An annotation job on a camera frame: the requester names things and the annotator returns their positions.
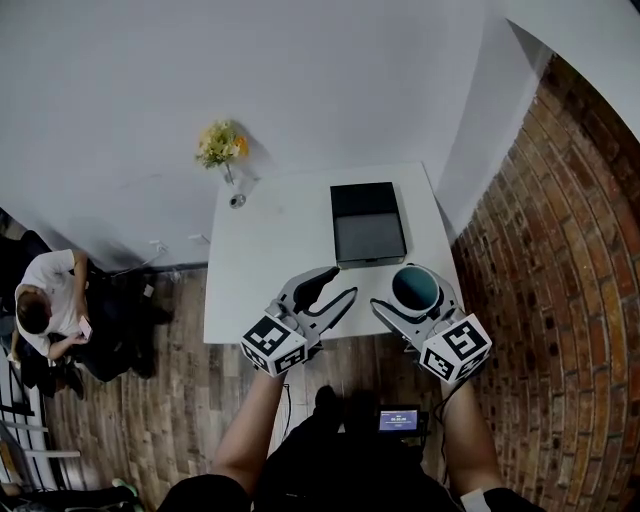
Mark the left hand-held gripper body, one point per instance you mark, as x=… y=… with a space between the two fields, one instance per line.
x=280 y=345

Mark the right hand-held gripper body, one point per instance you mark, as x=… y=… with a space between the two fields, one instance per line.
x=455 y=347

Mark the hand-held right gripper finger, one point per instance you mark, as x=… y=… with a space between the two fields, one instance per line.
x=395 y=320
x=448 y=297

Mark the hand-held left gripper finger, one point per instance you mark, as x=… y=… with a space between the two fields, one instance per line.
x=312 y=287
x=336 y=310

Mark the white cup with dark inside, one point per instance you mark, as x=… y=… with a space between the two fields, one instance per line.
x=415 y=290

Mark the person's right forearm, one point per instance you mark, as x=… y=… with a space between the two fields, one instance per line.
x=470 y=440

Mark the person's left forearm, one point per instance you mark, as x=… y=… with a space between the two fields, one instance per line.
x=250 y=430

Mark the black open box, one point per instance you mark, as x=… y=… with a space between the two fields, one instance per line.
x=367 y=225

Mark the small screen device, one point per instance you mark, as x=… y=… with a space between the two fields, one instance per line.
x=398 y=420

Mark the small round glass dish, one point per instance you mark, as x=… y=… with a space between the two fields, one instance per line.
x=237 y=201

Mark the person's black clothing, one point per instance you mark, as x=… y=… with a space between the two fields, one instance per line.
x=340 y=475

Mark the yellow flower bouquet in vase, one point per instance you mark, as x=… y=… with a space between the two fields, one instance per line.
x=220 y=142

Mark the pink phone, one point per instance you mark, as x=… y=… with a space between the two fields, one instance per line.
x=85 y=328

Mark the white metal rack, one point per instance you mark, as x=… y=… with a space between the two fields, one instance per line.
x=25 y=430

